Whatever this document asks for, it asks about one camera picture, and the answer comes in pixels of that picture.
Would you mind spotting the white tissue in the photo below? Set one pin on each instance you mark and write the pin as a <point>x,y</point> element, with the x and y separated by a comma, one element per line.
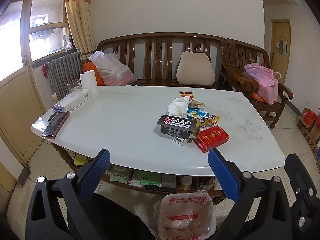
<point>179,107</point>

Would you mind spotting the translucent white plastic bag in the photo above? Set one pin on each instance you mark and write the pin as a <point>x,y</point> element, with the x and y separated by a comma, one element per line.
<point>111,70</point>

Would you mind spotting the long wooden bench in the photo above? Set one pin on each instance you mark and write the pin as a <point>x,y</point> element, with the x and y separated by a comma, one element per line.
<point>154,53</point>

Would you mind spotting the long white box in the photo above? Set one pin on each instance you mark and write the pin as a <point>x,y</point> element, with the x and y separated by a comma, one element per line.
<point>73,100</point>

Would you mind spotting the white pill bottle yellow label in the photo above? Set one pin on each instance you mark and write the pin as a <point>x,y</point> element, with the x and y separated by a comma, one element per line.
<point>186,182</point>

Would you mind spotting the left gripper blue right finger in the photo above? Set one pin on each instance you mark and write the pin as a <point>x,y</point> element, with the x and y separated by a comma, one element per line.
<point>226,173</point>

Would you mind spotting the green wet wipes pack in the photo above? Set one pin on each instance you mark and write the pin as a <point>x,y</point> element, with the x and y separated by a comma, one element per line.
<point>149,178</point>

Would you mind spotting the blue cartoon medicine box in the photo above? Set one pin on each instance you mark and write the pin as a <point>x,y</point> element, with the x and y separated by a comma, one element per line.
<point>195,113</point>

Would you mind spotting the white tissue box on shelf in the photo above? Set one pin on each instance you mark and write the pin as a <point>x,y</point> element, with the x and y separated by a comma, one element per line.
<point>168,180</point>

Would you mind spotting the smartphone in red case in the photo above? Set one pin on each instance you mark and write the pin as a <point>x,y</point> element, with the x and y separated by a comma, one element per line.
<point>55,125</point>

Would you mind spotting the clear glass cup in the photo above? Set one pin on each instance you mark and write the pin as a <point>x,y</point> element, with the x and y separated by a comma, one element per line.
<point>74,85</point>

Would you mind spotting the wooden balcony door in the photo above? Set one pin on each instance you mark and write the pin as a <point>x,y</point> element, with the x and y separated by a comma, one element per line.
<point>20,101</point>

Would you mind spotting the wooden armchair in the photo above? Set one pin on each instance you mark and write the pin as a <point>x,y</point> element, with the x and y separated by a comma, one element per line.
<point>240,54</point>

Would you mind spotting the small gold cigarette pack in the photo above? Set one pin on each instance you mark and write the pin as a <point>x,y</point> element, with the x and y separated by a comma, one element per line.
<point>195,104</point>

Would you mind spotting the red cigarette carton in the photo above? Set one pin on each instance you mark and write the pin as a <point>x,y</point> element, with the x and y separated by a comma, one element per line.
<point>211,138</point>

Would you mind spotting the yellow interior door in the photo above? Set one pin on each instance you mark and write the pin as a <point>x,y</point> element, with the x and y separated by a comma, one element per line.
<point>280,47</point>

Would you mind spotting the black pen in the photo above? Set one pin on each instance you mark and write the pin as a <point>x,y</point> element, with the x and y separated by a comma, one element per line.
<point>53,115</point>

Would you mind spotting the cardboard boxes on floor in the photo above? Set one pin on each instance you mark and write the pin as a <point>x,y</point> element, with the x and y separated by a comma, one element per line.
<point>308,124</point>

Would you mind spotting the pink plastic bag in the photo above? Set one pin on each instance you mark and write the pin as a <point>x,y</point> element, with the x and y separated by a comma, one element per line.
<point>268,81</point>

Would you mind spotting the ice cream cone wrapper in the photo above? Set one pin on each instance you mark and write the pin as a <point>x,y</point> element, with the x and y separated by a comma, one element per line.
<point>207,121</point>

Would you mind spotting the black cardboard box white label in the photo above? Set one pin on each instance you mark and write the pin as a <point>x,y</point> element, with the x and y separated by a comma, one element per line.
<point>178,127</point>

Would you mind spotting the playing card box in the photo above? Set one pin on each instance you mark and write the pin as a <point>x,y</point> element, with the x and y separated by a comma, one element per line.
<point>184,94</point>

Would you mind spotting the beige cushion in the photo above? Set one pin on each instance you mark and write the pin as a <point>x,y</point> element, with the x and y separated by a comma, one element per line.
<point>195,69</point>

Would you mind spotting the grey green wipes pack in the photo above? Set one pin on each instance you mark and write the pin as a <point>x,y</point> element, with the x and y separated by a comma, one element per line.
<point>120,174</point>

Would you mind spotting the grey radiator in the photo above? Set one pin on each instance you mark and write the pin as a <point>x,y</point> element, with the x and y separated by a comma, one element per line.
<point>61,71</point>

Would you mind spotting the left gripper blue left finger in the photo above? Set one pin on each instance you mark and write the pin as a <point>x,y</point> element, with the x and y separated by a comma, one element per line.
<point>91,173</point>

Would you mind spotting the white blue medicine box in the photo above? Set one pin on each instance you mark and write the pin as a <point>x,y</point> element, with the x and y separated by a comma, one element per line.
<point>180,141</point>

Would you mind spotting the beige curtain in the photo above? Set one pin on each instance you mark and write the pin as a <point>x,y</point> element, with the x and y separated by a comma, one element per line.
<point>80,23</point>

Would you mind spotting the white paper towel roll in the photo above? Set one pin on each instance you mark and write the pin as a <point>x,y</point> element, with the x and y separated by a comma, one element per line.
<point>88,81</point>

